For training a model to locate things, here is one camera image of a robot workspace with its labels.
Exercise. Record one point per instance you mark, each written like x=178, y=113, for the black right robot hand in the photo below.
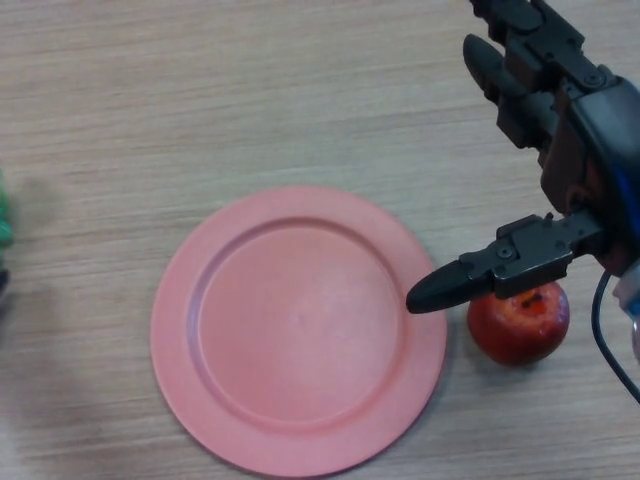
x=600, y=130

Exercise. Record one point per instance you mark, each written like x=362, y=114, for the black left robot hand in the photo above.
x=4, y=285

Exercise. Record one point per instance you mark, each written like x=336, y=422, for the green grapes bunch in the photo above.
x=4, y=230

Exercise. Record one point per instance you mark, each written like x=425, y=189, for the pink round plate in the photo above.
x=300, y=375

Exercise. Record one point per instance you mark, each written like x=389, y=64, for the red apple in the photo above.
x=520, y=335

